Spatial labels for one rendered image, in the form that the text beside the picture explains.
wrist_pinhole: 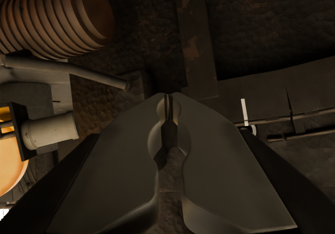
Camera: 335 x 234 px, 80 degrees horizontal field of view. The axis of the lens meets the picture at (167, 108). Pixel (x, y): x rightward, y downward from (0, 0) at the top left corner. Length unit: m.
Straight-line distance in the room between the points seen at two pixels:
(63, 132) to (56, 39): 0.17
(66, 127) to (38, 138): 0.05
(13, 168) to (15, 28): 0.25
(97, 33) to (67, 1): 0.06
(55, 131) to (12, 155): 0.08
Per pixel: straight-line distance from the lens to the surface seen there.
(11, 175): 0.47
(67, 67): 0.42
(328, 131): 0.54
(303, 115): 0.43
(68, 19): 0.38
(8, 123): 0.45
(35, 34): 0.42
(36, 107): 2.93
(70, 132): 0.44
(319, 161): 0.55
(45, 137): 0.44
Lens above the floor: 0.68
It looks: 3 degrees down
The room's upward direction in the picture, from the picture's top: 172 degrees clockwise
